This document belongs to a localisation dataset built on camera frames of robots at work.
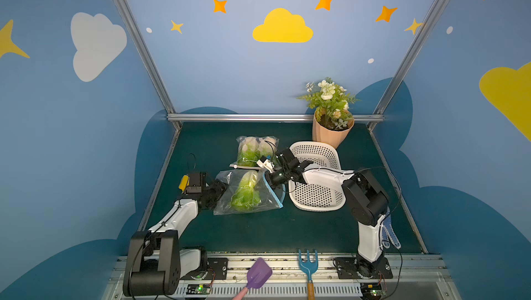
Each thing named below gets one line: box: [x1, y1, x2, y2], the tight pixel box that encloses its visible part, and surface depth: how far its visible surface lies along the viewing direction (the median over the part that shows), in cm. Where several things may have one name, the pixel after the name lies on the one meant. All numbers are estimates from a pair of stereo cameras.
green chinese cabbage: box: [230, 170, 262, 213], surface depth 84 cm
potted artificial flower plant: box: [296, 77, 361, 150], surface depth 100 cm
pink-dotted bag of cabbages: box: [229, 135, 280, 171], surface depth 101 cm
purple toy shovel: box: [232, 257, 273, 300], surface depth 73 cm
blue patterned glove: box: [381, 206, 402, 250], surface depth 84 cm
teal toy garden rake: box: [298, 248, 319, 300], surface depth 75 cm
